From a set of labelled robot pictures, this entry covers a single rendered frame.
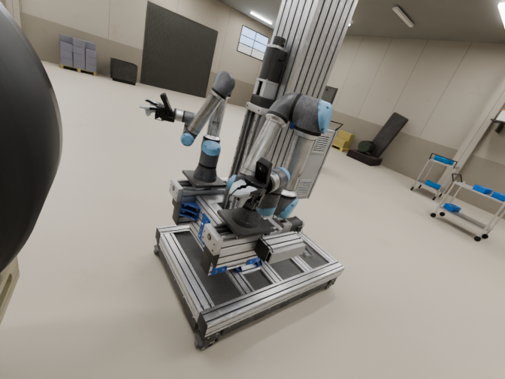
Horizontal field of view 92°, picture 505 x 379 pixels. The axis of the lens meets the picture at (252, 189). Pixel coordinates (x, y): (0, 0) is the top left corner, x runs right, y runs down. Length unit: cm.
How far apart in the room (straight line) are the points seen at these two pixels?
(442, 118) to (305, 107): 901
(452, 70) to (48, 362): 1038
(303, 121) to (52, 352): 152
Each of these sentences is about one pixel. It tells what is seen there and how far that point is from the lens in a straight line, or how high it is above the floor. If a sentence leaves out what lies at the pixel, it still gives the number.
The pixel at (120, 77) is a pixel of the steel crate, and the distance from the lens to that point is 1106.
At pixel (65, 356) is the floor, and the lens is 160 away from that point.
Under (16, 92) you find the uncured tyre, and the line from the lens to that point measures 39.
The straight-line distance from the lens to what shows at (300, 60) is 129.
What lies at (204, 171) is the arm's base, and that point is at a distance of 154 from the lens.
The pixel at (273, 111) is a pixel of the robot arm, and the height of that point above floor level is 127.
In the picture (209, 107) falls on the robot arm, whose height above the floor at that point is 116.
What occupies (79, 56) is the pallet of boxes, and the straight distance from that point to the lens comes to 1120.
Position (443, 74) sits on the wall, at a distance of 1026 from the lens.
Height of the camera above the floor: 134
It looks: 23 degrees down
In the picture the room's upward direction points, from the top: 18 degrees clockwise
